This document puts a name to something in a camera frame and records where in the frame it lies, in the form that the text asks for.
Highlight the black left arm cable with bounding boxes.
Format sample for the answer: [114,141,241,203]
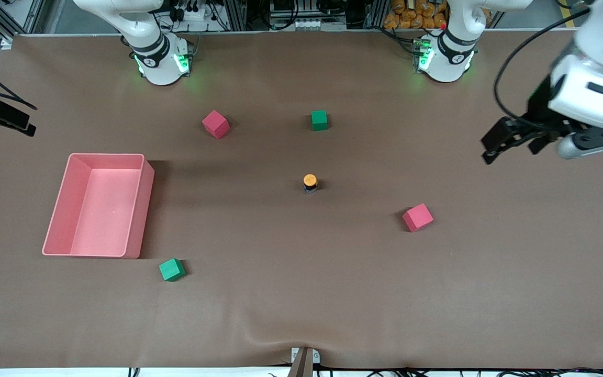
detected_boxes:
[493,8,595,126]

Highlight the orange items pile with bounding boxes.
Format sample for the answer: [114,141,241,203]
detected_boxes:
[384,0,449,30]

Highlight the pink plastic tray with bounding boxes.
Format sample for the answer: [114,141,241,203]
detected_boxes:
[42,153,155,259]

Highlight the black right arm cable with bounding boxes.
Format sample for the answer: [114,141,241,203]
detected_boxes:
[0,55,38,110]

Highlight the pink foam cube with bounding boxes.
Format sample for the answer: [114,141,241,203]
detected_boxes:
[403,203,434,232]
[202,110,230,140]

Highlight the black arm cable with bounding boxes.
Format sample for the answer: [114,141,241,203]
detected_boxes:
[493,8,595,126]
[0,55,38,110]

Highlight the metal table clamp bracket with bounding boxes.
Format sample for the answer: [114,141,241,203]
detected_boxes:
[290,347,321,377]

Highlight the brown table cover mat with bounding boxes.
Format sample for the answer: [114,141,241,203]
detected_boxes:
[0,29,603,370]

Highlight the white power strip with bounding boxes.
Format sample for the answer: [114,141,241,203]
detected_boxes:
[173,4,209,21]

